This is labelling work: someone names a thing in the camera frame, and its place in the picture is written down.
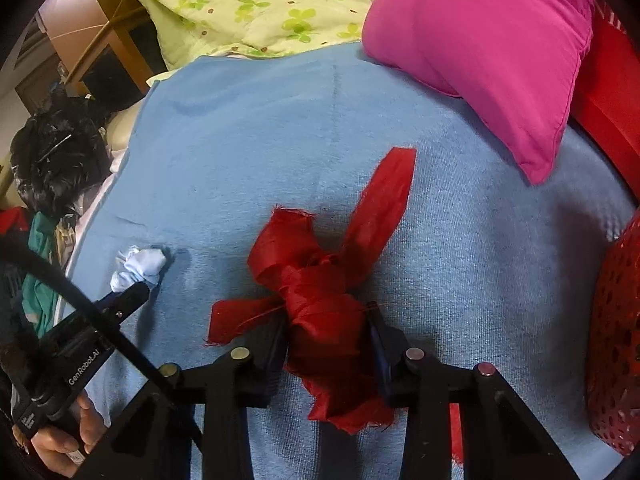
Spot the blue blanket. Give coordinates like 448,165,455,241
62,42,640,480

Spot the wooden bed frame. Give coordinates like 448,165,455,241
37,0,166,96

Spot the red cloth ribbon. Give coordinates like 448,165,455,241
202,146,418,435

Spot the red non-woven bag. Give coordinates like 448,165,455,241
570,0,640,201

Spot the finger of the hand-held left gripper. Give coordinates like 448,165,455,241
92,282,151,331

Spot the person's left hand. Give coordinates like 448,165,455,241
27,390,108,478

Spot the teal cloth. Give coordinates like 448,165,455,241
27,210,63,336

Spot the black plastic bag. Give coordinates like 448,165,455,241
10,95,113,216

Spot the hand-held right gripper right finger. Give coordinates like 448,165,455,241
367,310,581,480

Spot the pink pillow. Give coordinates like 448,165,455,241
361,0,596,186

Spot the red mesh plastic basket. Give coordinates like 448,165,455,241
585,210,640,456

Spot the white tissue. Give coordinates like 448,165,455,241
111,244,168,293

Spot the green floral quilt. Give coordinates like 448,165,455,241
120,0,406,71

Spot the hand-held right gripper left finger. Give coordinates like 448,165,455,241
80,310,288,480

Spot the black cable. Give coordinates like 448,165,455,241
0,235,203,453

